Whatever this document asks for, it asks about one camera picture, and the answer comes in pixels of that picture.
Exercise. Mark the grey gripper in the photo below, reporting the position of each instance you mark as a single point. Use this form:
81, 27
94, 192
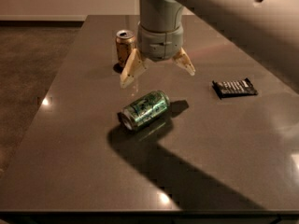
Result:
160, 43

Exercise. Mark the green soda can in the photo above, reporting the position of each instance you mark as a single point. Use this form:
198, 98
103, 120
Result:
144, 110

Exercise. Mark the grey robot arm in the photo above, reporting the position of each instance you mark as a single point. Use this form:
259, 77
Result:
267, 30

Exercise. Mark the gold soda can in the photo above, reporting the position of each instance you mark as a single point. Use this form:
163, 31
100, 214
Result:
125, 43

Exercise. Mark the black snack bar wrapper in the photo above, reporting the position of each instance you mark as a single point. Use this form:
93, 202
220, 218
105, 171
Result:
235, 88

